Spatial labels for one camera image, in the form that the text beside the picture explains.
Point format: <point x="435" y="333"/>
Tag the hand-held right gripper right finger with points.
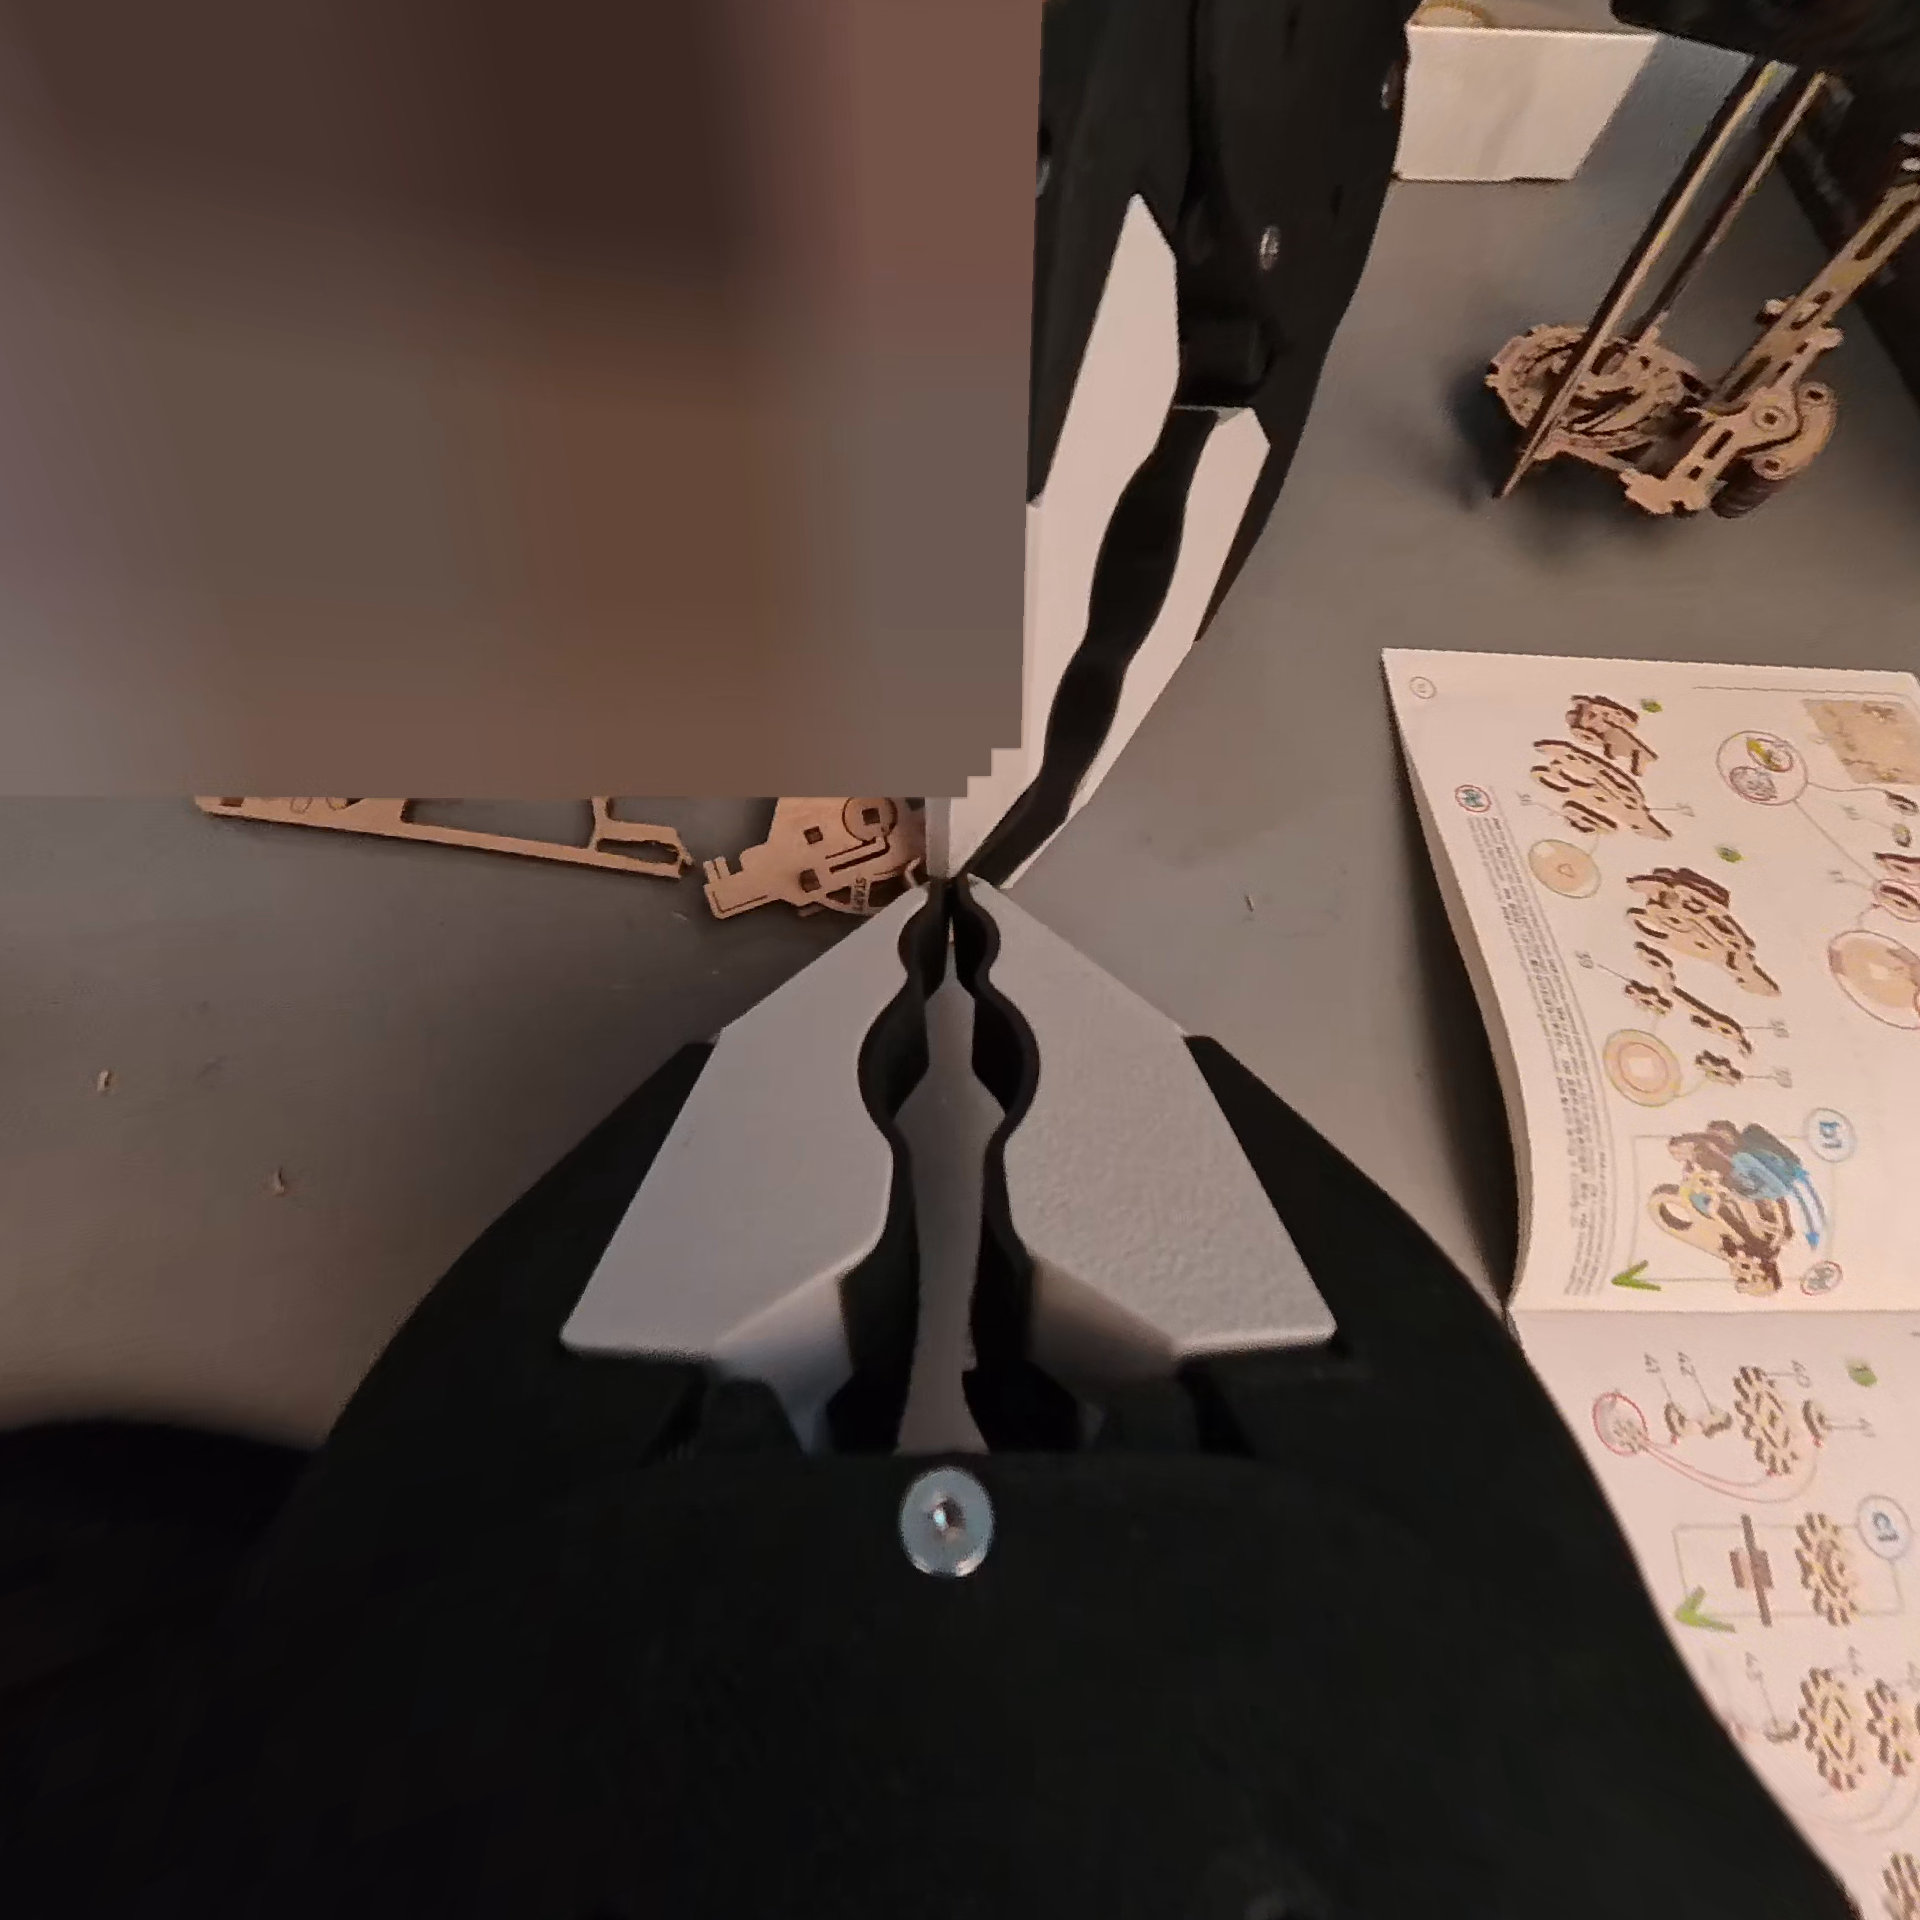
<point x="1154" y="1200"/>

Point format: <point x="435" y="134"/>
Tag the white cardboard tray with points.
<point x="1529" y="106"/>

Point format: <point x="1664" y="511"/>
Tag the laser-cut wooden parts sheet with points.
<point x="779" y="879"/>

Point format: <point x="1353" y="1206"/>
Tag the open instruction booklet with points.
<point x="1634" y="930"/>

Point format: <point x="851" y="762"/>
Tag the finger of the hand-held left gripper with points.
<point x="1088" y="450"/>
<point x="1224" y="511"/>

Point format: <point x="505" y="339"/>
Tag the partly built wooden model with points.
<point x="1651" y="405"/>

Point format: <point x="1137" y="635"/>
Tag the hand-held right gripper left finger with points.
<point x="721" y="1200"/>

